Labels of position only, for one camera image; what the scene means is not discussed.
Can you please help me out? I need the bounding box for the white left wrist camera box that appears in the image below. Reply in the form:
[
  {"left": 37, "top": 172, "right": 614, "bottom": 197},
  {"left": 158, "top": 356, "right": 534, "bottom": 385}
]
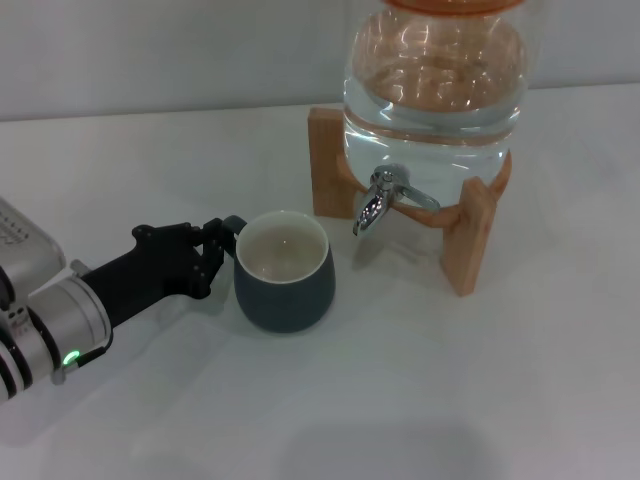
[{"left": 0, "top": 196, "right": 67, "bottom": 281}]

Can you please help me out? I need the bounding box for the wooden dispenser stand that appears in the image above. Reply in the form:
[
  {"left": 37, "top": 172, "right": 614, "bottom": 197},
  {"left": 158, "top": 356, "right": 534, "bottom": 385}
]
[{"left": 307, "top": 106, "right": 514, "bottom": 299}]

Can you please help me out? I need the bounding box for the glass water dispenser jar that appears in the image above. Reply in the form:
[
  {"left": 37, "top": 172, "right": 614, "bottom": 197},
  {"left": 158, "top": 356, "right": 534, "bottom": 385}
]
[{"left": 342, "top": 0, "right": 530, "bottom": 209}]

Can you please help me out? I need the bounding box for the chrome faucet with lever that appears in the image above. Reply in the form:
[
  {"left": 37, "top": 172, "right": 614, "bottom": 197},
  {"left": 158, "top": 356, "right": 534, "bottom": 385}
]
[{"left": 352, "top": 163, "right": 442, "bottom": 236}]

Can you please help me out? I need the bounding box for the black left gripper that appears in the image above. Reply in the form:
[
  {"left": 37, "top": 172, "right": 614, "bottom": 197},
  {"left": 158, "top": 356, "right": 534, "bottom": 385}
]
[{"left": 79, "top": 216, "right": 227, "bottom": 332}]

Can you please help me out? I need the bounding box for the black ceramic cup white inside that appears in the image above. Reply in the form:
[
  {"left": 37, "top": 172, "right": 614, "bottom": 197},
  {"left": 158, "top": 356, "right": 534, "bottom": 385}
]
[{"left": 219, "top": 209, "right": 337, "bottom": 335}]

